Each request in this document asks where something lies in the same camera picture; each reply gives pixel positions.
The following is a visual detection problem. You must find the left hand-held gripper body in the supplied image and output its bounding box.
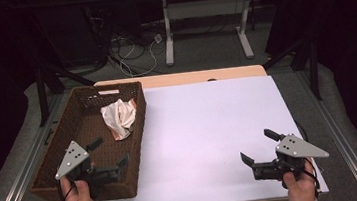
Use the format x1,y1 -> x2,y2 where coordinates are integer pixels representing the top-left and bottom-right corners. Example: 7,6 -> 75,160
51,136 -> 124,201

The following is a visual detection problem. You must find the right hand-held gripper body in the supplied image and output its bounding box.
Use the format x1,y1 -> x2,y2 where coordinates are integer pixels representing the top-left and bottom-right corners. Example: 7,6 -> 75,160
249,129 -> 332,184

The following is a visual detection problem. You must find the brown wicker basket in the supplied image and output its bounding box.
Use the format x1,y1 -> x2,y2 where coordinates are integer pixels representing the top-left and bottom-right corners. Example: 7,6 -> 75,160
19,79 -> 157,201

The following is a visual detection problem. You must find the cream baby bodysuit brown trim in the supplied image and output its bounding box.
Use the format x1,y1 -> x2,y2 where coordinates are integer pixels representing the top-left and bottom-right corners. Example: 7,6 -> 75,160
99,96 -> 141,143

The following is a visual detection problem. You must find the person's right hand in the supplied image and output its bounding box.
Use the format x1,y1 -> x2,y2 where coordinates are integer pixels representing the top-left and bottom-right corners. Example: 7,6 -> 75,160
281,158 -> 322,201

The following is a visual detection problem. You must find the white table mat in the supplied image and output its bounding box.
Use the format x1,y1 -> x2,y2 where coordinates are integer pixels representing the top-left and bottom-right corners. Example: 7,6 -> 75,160
41,69 -> 330,201

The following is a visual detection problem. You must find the black metal stand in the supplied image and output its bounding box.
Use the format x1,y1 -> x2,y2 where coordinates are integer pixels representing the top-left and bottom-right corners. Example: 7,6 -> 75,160
32,60 -> 99,128
260,37 -> 323,106

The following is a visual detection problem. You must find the right hand-held gripper black cable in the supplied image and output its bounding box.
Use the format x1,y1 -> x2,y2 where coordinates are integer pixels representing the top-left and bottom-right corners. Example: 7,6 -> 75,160
304,156 -> 323,199

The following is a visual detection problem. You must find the aluminium rail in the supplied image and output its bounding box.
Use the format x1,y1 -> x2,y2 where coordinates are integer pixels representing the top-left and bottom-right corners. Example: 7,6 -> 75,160
0,91 -> 77,201
295,64 -> 357,201

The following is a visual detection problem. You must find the bundle of black cables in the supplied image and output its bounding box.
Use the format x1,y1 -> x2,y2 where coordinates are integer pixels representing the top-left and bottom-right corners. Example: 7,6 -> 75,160
82,0 -> 152,81

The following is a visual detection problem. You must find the white floor cable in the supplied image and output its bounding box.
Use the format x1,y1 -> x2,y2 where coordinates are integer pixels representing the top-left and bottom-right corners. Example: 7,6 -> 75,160
116,35 -> 162,79

